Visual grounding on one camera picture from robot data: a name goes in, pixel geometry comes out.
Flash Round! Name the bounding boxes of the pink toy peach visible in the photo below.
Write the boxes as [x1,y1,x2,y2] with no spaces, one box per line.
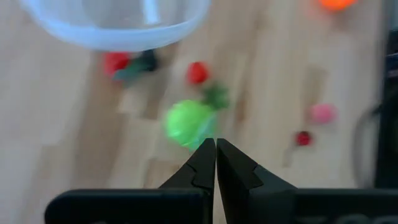
[309,103,338,124]

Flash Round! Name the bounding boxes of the red toy tomato green leaf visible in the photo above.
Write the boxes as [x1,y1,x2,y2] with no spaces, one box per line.
[103,52,149,84]

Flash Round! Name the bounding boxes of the clear plastic tupperware container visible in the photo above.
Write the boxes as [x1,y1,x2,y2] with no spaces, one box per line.
[18,0,213,53]

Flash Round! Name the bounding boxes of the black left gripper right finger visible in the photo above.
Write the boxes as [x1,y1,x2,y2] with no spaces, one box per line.
[216,138,297,224]

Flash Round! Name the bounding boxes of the light green toy ball fruit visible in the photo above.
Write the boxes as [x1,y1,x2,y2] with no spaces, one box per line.
[164,99,218,151]

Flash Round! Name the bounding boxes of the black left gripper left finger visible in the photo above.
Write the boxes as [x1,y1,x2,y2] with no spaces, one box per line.
[158,138,216,224]

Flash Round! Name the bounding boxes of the small red toy cherry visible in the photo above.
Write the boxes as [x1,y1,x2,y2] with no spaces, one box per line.
[294,130,313,147]

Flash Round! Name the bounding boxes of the red toy strawberry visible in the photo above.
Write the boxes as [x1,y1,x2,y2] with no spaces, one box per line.
[185,61,231,110]

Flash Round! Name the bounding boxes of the orange toy pumpkin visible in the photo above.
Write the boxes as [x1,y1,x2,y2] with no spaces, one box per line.
[317,0,358,12]

